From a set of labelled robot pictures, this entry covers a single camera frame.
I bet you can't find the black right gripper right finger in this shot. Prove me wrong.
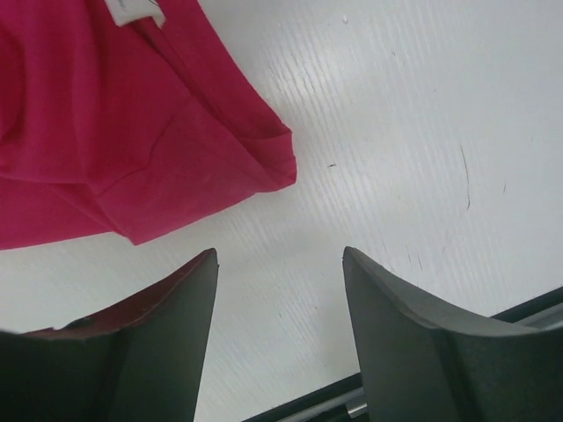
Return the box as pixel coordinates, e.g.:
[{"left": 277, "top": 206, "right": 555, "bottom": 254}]
[{"left": 341, "top": 245, "right": 563, "bottom": 422}]

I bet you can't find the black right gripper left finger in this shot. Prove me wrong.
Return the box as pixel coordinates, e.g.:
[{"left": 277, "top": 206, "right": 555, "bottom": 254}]
[{"left": 1, "top": 249, "right": 218, "bottom": 421}]

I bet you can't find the magenta pink t-shirt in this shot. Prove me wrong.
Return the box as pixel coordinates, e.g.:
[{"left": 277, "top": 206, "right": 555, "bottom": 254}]
[{"left": 1, "top": 1, "right": 297, "bottom": 250}]

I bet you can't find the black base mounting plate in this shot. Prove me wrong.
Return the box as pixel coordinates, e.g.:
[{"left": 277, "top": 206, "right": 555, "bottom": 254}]
[{"left": 239, "top": 287, "right": 563, "bottom": 422}]

